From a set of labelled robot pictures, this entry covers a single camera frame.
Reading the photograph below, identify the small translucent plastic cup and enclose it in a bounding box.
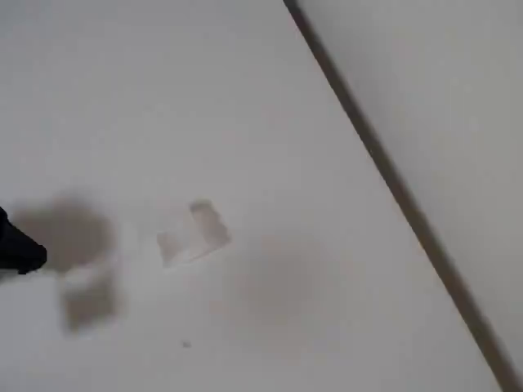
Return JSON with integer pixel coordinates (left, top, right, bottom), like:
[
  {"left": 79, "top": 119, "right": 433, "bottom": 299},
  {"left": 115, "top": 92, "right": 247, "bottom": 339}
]
[
  {"left": 156, "top": 199, "right": 232, "bottom": 269},
  {"left": 58, "top": 261, "right": 120, "bottom": 332}
]

